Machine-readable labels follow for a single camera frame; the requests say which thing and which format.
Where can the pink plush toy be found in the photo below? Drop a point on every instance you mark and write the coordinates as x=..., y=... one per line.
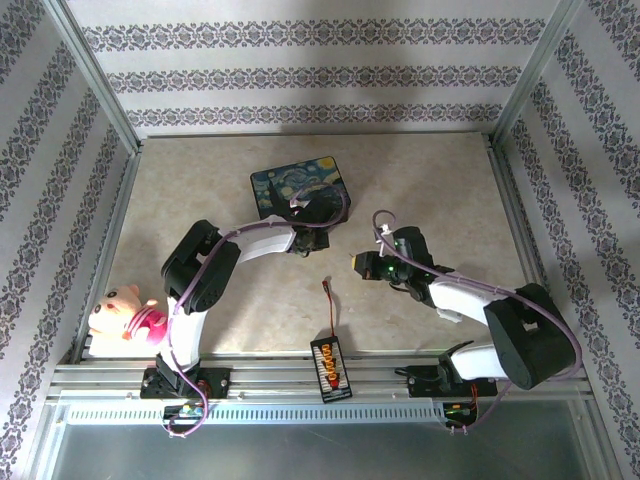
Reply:
x=127, y=312

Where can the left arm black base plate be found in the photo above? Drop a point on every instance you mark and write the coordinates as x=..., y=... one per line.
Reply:
x=220, y=382

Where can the aluminium side rail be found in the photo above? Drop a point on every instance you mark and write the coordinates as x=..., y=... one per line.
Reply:
x=520, y=215

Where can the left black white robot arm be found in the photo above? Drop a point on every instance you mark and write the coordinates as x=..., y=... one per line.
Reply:
x=200, y=270

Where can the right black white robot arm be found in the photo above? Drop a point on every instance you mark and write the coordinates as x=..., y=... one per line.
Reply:
x=530, y=340

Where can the grey metal sheet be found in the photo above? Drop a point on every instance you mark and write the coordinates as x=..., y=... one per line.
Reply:
x=320, y=452

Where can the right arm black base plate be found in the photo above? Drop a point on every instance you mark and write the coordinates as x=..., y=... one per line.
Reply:
x=420, y=385

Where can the aluminium frame post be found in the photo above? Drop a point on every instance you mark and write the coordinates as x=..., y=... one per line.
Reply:
x=530, y=75
x=95, y=80

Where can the white printed stand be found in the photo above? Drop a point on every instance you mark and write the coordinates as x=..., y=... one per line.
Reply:
x=450, y=315

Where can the starry night painted box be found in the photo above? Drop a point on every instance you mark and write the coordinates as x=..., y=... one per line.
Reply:
x=285, y=180

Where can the aluminium front rails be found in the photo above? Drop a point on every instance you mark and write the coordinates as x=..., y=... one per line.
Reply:
x=280, y=375

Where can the black parallel charging board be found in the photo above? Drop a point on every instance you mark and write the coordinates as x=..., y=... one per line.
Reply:
x=331, y=370

